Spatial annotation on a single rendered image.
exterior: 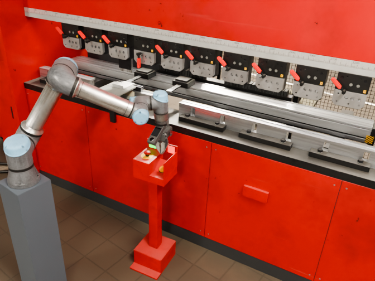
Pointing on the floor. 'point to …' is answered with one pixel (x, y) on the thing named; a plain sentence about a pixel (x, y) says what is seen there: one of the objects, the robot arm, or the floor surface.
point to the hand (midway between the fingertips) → (160, 153)
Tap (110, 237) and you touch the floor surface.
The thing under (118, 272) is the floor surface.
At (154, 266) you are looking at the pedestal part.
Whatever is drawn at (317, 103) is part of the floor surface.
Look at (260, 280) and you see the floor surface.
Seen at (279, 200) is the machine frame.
